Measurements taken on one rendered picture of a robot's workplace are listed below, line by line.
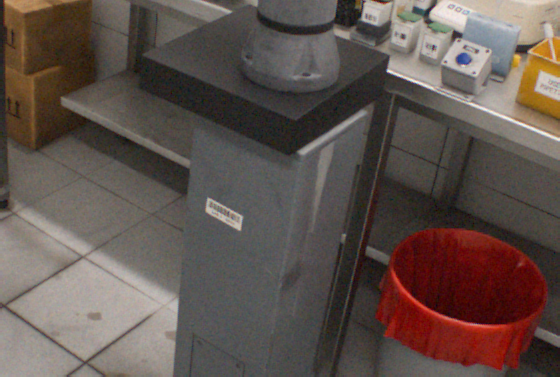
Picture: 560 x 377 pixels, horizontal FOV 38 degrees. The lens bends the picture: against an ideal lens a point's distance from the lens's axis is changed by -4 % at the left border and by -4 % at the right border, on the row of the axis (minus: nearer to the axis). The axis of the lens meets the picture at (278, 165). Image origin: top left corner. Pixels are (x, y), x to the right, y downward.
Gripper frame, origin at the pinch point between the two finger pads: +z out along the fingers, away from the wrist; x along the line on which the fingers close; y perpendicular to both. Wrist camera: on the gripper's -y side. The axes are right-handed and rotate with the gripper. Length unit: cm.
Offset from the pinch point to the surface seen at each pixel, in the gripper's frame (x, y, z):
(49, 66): 124, 35, 69
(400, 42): -7.1, -1.7, 7.8
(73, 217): 85, 7, 97
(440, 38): -14.8, -2.0, 4.3
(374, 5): 0.0, -0.9, 2.7
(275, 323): -14, -48, 43
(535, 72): -34.3, -5.2, 3.0
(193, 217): 4, -48, 30
